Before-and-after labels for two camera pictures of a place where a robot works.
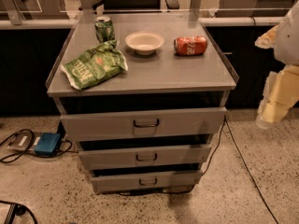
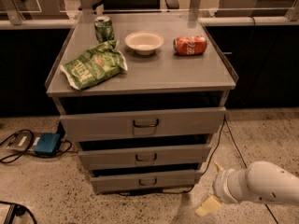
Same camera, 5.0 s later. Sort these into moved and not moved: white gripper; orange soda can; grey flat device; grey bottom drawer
Moved: white gripper
Not moved: orange soda can; grey flat device; grey bottom drawer
